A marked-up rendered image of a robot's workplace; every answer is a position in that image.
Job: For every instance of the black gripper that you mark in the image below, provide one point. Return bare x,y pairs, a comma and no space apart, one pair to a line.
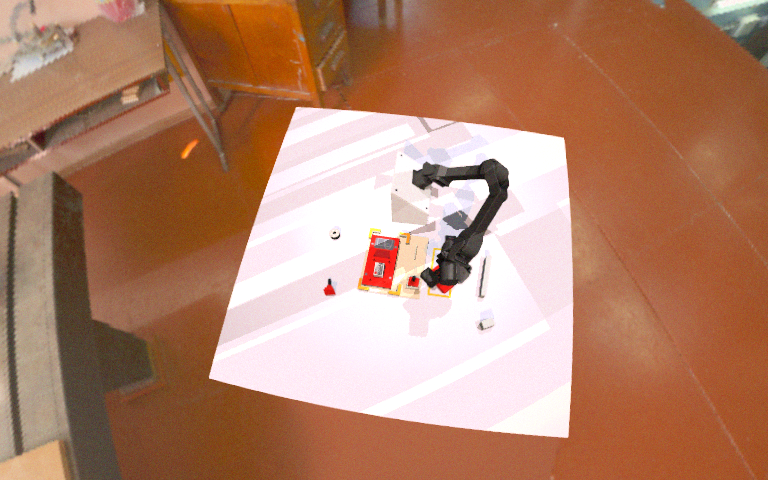
430,277

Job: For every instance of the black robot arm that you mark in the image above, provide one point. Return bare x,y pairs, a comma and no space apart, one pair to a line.
454,269

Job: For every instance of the red car hood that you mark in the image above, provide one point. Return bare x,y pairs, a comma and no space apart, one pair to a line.
443,288

